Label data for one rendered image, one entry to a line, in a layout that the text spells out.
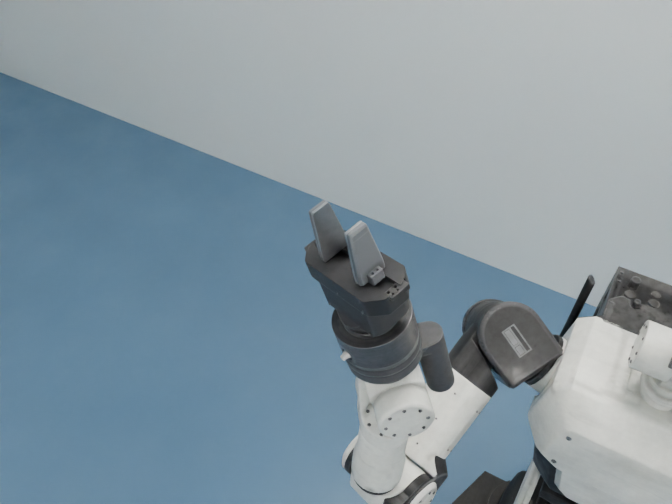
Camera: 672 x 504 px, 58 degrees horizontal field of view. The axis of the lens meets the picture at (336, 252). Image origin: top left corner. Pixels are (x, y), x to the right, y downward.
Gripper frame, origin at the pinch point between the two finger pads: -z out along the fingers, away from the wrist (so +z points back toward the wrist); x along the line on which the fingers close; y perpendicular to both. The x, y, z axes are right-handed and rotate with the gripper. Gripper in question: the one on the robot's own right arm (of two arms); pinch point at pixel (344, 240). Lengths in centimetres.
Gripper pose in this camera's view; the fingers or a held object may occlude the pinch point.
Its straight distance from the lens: 56.9
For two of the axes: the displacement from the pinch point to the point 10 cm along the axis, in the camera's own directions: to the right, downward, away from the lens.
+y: -7.4, 5.9, -3.3
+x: 6.2, 4.0, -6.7
